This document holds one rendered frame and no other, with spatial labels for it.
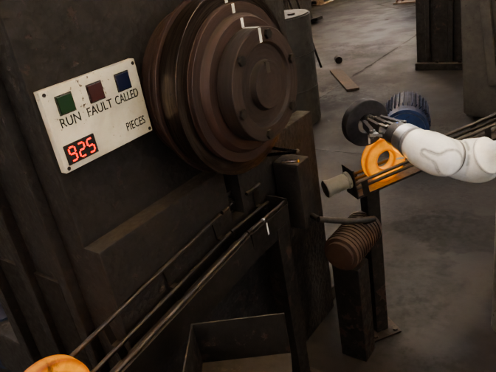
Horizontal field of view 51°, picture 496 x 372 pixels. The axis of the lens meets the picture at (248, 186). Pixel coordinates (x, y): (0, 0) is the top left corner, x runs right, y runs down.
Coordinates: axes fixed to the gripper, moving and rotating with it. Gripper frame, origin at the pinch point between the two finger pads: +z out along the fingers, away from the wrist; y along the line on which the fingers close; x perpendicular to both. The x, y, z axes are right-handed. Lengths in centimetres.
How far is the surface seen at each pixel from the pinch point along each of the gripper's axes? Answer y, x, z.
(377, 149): 2.6, -11.3, -2.2
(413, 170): 15.6, -22.8, -3.5
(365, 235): -8.4, -36.3, -10.8
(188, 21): -55, 44, -21
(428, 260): 42, -89, 23
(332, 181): -14.5, -18.0, -2.0
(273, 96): -37.6, 22.3, -20.9
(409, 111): 103, -62, 124
